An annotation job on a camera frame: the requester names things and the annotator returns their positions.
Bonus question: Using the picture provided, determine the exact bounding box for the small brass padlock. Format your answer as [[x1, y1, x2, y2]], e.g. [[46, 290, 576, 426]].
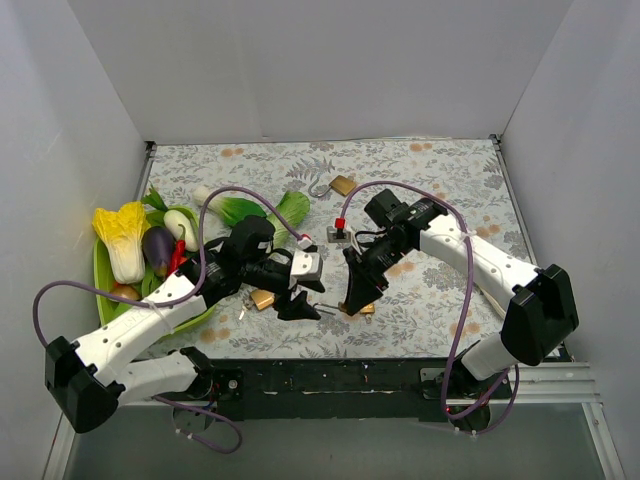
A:
[[314, 302, 375, 324]]

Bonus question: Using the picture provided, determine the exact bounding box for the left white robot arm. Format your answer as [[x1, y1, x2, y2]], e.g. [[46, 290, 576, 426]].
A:
[[45, 215, 324, 433]]

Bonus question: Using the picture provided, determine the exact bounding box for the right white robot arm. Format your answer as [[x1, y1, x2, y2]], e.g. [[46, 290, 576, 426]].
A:
[[342, 189, 579, 398]]

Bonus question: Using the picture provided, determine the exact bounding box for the medium brass padlock with keys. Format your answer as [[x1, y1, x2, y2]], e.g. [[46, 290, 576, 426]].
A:
[[239, 289, 275, 320]]

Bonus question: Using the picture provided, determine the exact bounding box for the bok choy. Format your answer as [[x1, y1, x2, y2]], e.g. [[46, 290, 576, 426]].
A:
[[206, 195, 267, 227]]

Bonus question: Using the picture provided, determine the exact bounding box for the red chili pepper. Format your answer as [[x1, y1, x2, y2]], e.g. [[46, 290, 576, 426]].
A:
[[167, 240, 187, 275]]

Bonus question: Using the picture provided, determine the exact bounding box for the napa cabbage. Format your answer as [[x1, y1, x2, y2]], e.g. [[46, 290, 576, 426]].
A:
[[266, 191, 310, 248]]

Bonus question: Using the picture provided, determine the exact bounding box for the floral table mat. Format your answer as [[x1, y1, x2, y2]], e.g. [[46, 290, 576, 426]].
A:
[[134, 138, 539, 360]]

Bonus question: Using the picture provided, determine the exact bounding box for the large open brass padlock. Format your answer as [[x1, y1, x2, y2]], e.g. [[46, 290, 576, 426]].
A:
[[308, 175, 357, 198]]

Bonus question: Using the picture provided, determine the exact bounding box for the purple eggplant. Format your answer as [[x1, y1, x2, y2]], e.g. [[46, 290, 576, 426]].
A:
[[142, 226, 175, 277]]

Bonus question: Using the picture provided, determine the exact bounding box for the yellow cabbage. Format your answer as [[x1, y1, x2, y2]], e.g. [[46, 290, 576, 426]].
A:
[[92, 201, 150, 284]]

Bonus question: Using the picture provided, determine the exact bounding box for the brown onion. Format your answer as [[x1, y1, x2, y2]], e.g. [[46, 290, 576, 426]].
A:
[[110, 284, 141, 301]]

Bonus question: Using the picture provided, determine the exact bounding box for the green plastic tray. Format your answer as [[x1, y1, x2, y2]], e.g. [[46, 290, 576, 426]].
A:
[[93, 205, 219, 342]]

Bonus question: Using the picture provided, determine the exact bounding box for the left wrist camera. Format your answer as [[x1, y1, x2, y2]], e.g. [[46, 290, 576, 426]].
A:
[[290, 234, 323, 282]]

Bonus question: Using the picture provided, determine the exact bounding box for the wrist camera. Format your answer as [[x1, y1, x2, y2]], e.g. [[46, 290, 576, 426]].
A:
[[326, 217, 353, 244], [290, 234, 323, 282]]

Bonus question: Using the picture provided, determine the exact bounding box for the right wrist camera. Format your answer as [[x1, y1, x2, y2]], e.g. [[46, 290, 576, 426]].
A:
[[326, 217, 353, 244]]

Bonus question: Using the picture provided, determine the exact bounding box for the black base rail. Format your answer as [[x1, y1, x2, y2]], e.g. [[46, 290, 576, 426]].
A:
[[154, 357, 516, 424]]

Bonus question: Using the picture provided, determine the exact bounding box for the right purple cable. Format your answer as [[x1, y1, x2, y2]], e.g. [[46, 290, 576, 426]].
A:
[[339, 180, 521, 437]]

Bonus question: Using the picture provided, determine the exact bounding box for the purple cable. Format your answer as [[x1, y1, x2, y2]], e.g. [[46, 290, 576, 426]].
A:
[[32, 185, 309, 454], [339, 180, 521, 437]]

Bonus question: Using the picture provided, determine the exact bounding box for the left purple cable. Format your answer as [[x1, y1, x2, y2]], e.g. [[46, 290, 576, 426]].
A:
[[32, 185, 309, 454]]

